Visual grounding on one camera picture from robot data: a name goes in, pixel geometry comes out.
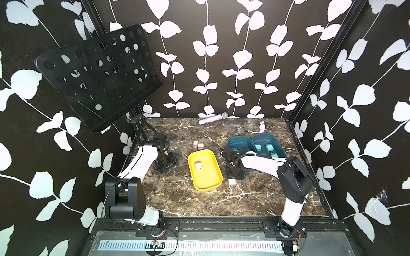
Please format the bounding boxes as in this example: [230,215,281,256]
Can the yellow storage tray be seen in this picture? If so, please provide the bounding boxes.
[188,149,223,193]

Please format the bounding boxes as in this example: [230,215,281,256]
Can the teal storage tray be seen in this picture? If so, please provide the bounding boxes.
[252,133,287,159]
[227,136,258,162]

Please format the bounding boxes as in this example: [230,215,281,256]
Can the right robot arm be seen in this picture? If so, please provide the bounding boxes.
[220,147,314,227]

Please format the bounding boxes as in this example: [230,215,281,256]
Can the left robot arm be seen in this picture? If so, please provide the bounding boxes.
[102,132,177,229]

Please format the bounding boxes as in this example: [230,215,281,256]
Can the white rabbit pink figurine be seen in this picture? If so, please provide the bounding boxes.
[258,121,267,133]

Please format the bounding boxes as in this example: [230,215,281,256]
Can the black tripod stand legs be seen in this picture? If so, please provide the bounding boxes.
[129,111,161,148]

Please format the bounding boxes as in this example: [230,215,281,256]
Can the black perforated music stand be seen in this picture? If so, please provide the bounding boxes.
[35,24,163,133]

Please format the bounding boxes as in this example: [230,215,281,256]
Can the black front mounting rail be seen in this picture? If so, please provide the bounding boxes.
[91,216,349,240]

